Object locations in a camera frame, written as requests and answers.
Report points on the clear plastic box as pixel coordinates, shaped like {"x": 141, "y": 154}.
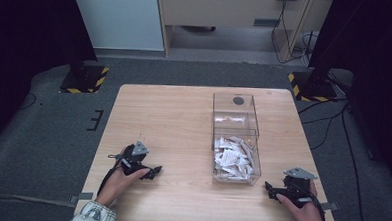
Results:
{"x": 235, "y": 125}

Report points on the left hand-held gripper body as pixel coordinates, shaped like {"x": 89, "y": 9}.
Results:
{"x": 132, "y": 161}

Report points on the black round disc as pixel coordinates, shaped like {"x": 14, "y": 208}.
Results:
{"x": 238, "y": 100}

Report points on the pile of white packets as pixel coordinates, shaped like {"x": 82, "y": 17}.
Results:
{"x": 233, "y": 158}

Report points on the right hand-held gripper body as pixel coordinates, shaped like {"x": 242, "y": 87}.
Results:
{"x": 296, "y": 190}

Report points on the hazard striped stand base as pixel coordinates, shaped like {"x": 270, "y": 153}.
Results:
{"x": 313, "y": 90}
{"x": 85, "y": 80}

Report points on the person's left hand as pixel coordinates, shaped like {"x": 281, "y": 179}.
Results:
{"x": 119, "y": 185}

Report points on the white panel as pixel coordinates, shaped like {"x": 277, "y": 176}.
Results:
{"x": 118, "y": 17}

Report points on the grey cabinet label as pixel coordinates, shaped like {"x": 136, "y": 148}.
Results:
{"x": 266, "y": 22}

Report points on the grey table bracket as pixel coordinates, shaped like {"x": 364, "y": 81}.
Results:
{"x": 81, "y": 197}
{"x": 330, "y": 206}

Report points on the light wooden cabinet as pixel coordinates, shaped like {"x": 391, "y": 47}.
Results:
{"x": 221, "y": 11}

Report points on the person's right hand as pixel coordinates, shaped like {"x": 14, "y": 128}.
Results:
{"x": 308, "y": 215}

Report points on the black curtain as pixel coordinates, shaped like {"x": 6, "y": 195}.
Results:
{"x": 373, "y": 48}
{"x": 27, "y": 33}

